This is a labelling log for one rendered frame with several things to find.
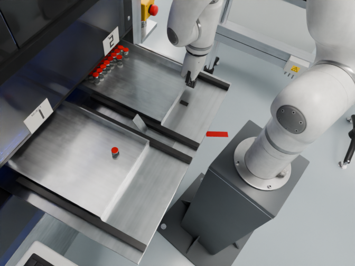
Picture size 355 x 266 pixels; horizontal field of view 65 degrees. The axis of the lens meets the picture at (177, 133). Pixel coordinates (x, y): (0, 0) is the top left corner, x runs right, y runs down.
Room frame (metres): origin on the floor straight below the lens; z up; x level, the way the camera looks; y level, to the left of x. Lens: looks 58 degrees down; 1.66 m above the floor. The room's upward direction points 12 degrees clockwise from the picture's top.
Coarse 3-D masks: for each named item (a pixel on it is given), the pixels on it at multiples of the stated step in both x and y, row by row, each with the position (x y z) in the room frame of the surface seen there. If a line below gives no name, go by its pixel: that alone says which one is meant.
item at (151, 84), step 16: (128, 48) 0.80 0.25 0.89; (128, 64) 0.73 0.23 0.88; (144, 64) 0.74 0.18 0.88; (160, 64) 0.76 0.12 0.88; (176, 64) 0.75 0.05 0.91; (112, 80) 0.64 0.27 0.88; (128, 80) 0.65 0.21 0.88; (144, 80) 0.67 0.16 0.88; (160, 80) 0.68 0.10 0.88; (176, 80) 0.70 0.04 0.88; (112, 96) 0.57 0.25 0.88; (128, 96) 0.58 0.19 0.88; (144, 96) 0.60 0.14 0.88; (160, 96) 0.61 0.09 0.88; (176, 96) 0.60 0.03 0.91; (144, 112) 0.53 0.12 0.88; (160, 112) 0.54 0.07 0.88
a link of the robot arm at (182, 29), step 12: (180, 0) 0.60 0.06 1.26; (192, 0) 0.59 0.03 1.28; (204, 0) 0.59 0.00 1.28; (180, 12) 0.58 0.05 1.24; (192, 12) 0.58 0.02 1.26; (168, 24) 0.60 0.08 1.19; (180, 24) 0.57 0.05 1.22; (192, 24) 0.57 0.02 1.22; (168, 36) 0.59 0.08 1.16; (180, 36) 0.57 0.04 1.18; (192, 36) 0.59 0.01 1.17
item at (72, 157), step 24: (48, 120) 0.42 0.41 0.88; (72, 120) 0.44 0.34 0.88; (96, 120) 0.46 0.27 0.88; (24, 144) 0.33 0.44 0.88; (48, 144) 0.34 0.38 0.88; (72, 144) 0.36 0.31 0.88; (96, 144) 0.37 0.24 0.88; (120, 144) 0.39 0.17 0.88; (144, 144) 0.41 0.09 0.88; (24, 168) 0.25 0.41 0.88; (48, 168) 0.27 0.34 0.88; (72, 168) 0.28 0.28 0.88; (96, 168) 0.30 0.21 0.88; (120, 168) 0.31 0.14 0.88; (72, 192) 0.21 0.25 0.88; (96, 192) 0.23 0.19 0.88; (96, 216) 0.16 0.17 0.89
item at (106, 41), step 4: (116, 28) 0.71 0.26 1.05; (112, 32) 0.69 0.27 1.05; (116, 32) 0.71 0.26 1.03; (108, 36) 0.67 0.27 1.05; (116, 36) 0.71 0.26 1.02; (104, 40) 0.65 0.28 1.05; (108, 40) 0.67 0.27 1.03; (116, 40) 0.71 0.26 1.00; (104, 44) 0.64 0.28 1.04; (108, 44) 0.66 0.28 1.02; (104, 48) 0.64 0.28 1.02; (108, 48) 0.66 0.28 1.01; (112, 48) 0.68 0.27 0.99; (108, 52) 0.66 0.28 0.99
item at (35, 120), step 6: (42, 102) 0.38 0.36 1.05; (48, 102) 0.39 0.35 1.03; (36, 108) 0.36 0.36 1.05; (42, 108) 0.37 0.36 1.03; (48, 108) 0.39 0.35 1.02; (36, 114) 0.35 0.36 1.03; (48, 114) 0.38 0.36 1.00; (24, 120) 0.32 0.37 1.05; (30, 120) 0.33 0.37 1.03; (36, 120) 0.34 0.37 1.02; (42, 120) 0.36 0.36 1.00; (30, 126) 0.32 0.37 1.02; (36, 126) 0.33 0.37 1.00
